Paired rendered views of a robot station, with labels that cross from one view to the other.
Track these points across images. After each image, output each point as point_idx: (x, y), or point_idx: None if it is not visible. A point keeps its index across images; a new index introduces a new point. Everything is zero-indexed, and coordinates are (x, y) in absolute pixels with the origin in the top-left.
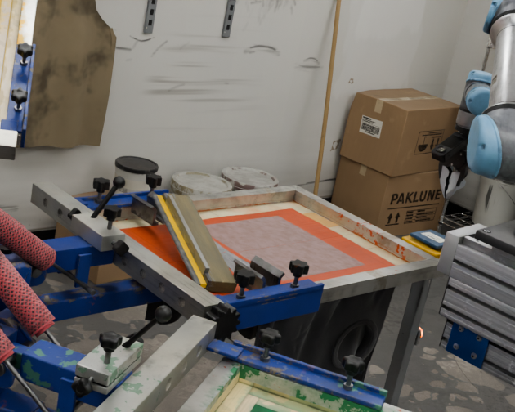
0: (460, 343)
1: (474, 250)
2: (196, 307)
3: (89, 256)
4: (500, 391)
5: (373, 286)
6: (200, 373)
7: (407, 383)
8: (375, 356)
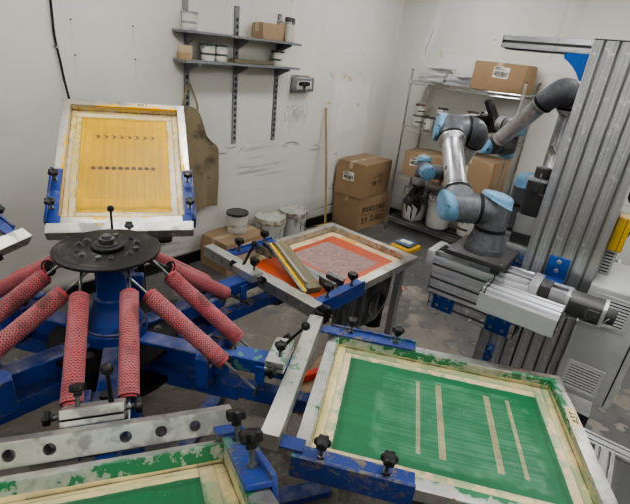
0: (438, 303)
1: (444, 257)
2: (309, 308)
3: (245, 286)
4: None
5: (386, 276)
6: (288, 315)
7: (387, 305)
8: None
